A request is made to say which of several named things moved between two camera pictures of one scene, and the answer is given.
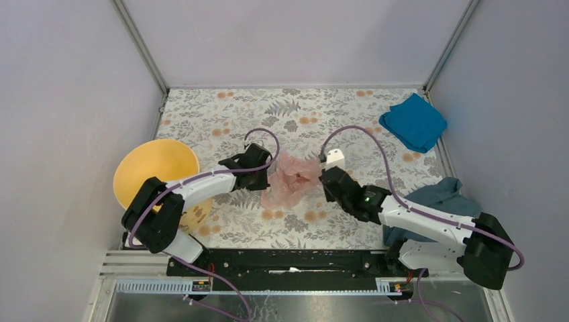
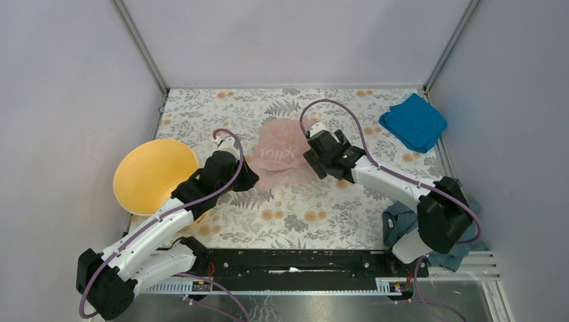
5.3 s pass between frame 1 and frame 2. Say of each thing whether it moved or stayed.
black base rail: stayed
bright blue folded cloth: stayed
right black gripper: moved
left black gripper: moved
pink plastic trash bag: moved
